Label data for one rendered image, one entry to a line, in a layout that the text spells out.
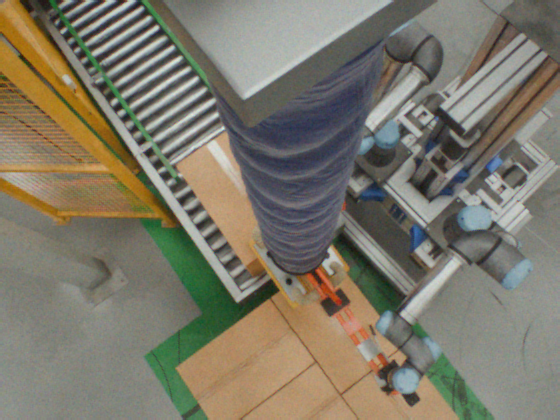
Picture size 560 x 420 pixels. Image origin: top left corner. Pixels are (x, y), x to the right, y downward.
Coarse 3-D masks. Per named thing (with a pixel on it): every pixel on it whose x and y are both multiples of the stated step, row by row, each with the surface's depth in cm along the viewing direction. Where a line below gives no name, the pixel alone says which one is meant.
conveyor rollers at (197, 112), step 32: (64, 0) 315; (96, 0) 316; (128, 0) 313; (64, 32) 310; (128, 32) 307; (128, 64) 302; (128, 96) 297; (192, 96) 293; (128, 128) 292; (192, 128) 289; (224, 256) 269
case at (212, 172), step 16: (208, 144) 242; (224, 144) 242; (192, 160) 240; (208, 160) 240; (224, 160) 240; (192, 176) 238; (208, 176) 238; (224, 176) 238; (240, 176) 237; (208, 192) 236; (224, 192) 236; (240, 192) 235; (208, 208) 234; (224, 208) 234; (240, 208) 233; (224, 224) 232; (240, 224) 231; (256, 224) 231; (240, 240) 229; (240, 256) 227; (256, 256) 227; (256, 272) 255
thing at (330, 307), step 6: (336, 288) 194; (336, 294) 195; (342, 294) 194; (324, 300) 194; (330, 300) 194; (342, 300) 194; (348, 300) 193; (324, 306) 193; (330, 306) 193; (336, 306) 193; (342, 306) 193; (348, 306) 192; (330, 312) 193; (336, 312) 192
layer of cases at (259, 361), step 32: (352, 288) 262; (256, 320) 260; (288, 320) 259; (320, 320) 258; (224, 352) 256; (256, 352) 256; (288, 352) 255; (320, 352) 254; (352, 352) 253; (384, 352) 253; (192, 384) 253; (224, 384) 252; (256, 384) 252; (288, 384) 251; (320, 384) 250; (352, 384) 250; (224, 416) 248; (256, 416) 248; (288, 416) 247; (320, 416) 246; (352, 416) 246; (384, 416) 245; (416, 416) 244; (448, 416) 243
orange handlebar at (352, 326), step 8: (344, 208) 204; (320, 272) 198; (312, 280) 197; (328, 280) 197; (320, 288) 196; (344, 320) 193; (352, 320) 192; (344, 328) 192; (352, 328) 191; (360, 328) 191; (352, 336) 191; (368, 336) 191; (384, 360) 188; (376, 368) 188
